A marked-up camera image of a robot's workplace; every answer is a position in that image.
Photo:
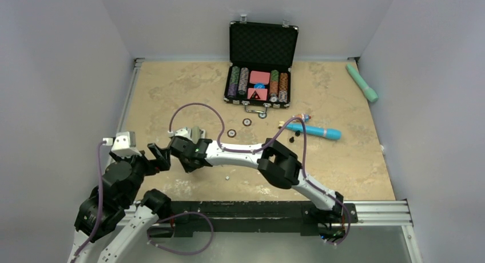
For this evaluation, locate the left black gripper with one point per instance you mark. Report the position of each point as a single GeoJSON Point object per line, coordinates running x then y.
{"type": "Point", "coordinates": [160, 154]}

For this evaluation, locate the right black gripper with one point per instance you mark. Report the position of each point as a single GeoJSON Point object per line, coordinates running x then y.
{"type": "Point", "coordinates": [188, 168]}

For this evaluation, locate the green white stapler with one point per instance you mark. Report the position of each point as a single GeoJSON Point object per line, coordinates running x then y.
{"type": "Point", "coordinates": [197, 133]}

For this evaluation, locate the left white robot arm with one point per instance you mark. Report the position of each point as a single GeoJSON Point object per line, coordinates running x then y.
{"type": "Point", "coordinates": [117, 188]}

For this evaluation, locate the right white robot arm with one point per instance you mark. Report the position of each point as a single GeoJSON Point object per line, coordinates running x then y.
{"type": "Point", "coordinates": [274, 161]}

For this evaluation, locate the pink card deck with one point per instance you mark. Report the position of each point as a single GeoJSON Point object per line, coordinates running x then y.
{"type": "Point", "coordinates": [257, 94]}
{"type": "Point", "coordinates": [262, 77]}

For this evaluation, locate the blue dealer button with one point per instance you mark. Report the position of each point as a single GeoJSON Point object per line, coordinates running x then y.
{"type": "Point", "coordinates": [259, 86]}

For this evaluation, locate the small colourful figurine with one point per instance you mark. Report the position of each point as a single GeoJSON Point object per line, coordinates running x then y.
{"type": "Point", "coordinates": [304, 117]}

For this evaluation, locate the black poker chip case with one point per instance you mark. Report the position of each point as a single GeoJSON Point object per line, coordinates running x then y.
{"type": "Point", "coordinates": [260, 47]}

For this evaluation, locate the blue pen tool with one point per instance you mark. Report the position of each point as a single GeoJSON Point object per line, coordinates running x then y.
{"type": "Point", "coordinates": [330, 134]}

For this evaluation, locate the mint green cylinder tool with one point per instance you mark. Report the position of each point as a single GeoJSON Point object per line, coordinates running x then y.
{"type": "Point", "coordinates": [368, 92]}

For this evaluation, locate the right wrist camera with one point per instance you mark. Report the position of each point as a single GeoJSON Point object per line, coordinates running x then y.
{"type": "Point", "coordinates": [185, 132]}

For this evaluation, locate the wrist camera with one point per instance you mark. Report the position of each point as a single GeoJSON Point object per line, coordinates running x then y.
{"type": "Point", "coordinates": [185, 132]}
{"type": "Point", "coordinates": [123, 145]}

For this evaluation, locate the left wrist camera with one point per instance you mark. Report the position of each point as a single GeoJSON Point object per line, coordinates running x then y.
{"type": "Point", "coordinates": [123, 145]}

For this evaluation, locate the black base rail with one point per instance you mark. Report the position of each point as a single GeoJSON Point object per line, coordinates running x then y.
{"type": "Point", "coordinates": [299, 217]}

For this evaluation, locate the aluminium frame rail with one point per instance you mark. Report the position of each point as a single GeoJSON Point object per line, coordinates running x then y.
{"type": "Point", "coordinates": [172, 95]}

